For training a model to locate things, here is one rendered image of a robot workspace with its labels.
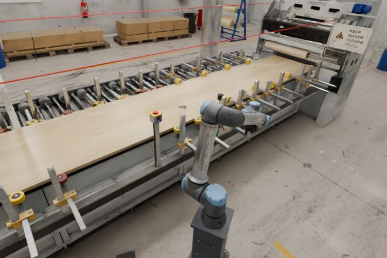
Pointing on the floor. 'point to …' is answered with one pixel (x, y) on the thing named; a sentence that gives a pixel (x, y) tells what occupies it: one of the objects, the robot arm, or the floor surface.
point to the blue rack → (237, 22)
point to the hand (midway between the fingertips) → (247, 136)
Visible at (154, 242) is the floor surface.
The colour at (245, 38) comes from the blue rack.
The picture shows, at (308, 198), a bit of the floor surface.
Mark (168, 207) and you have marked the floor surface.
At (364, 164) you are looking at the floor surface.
